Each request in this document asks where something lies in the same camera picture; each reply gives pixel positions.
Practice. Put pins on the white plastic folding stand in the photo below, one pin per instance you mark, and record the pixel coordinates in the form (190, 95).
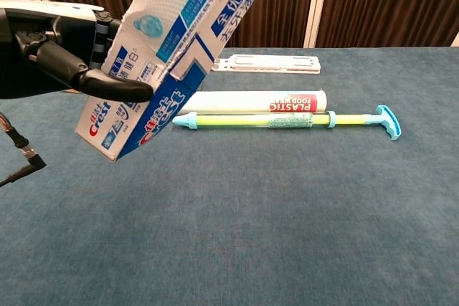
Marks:
(269, 64)

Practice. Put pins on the white plastic food wrap tube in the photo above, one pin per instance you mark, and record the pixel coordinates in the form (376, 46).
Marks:
(251, 101)

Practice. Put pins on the blue yellow water pump toy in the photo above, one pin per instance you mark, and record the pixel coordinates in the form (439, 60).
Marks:
(233, 120)

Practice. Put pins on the blue white toothpaste box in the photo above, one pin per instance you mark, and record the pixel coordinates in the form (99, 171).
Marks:
(172, 33)

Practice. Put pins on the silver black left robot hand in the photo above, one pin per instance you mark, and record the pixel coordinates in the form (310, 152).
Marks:
(54, 58)

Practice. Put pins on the blue felt table cover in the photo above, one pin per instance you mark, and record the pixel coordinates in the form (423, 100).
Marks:
(229, 234)

